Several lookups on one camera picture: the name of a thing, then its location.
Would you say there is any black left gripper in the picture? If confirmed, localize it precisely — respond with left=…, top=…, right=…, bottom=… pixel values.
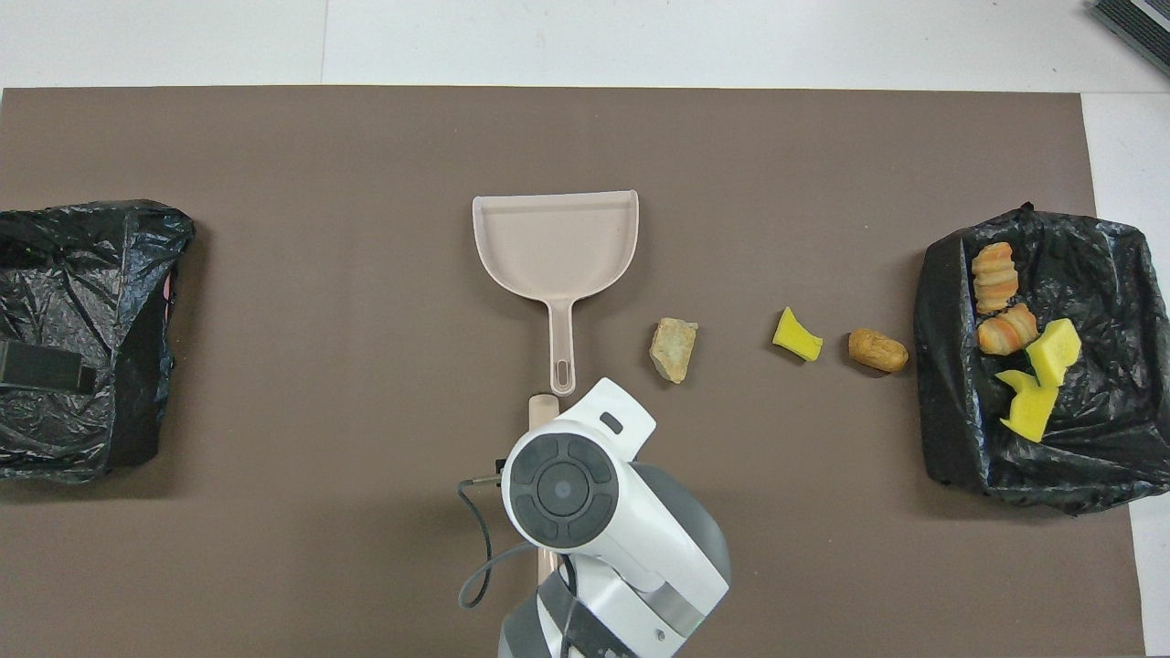
left=0, top=340, right=98, bottom=396

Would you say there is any beige brush with black bristles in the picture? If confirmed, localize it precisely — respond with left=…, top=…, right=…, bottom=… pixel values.
left=528, top=393, right=562, bottom=586

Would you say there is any pale torn bread chunk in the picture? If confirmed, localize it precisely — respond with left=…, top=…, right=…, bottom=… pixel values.
left=649, top=317, right=700, bottom=385

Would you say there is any beige plastic dustpan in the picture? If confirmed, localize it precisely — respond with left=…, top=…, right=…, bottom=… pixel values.
left=472, top=190, right=640, bottom=398

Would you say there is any small yellow sponge wedge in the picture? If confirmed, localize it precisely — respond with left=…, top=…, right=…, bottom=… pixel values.
left=771, top=306, right=824, bottom=363

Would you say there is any brown bread roll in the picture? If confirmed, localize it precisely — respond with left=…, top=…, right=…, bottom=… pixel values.
left=847, top=328, right=910, bottom=374

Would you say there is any croissant piece with pale side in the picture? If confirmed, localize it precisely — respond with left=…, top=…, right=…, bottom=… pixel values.
left=971, top=241, right=1019, bottom=314

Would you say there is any notched yellow sponge piece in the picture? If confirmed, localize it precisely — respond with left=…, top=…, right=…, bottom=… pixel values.
left=994, top=368, right=1061, bottom=443

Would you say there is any black bag lined bin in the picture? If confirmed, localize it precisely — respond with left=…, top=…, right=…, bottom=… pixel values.
left=914, top=203, right=1170, bottom=517
left=0, top=199, right=197, bottom=483

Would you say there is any large brown table mat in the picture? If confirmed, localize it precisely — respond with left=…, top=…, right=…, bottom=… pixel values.
left=0, top=87, right=1148, bottom=658

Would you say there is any grey ribbed panel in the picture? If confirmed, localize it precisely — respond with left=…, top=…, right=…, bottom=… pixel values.
left=1090, top=0, right=1170, bottom=79

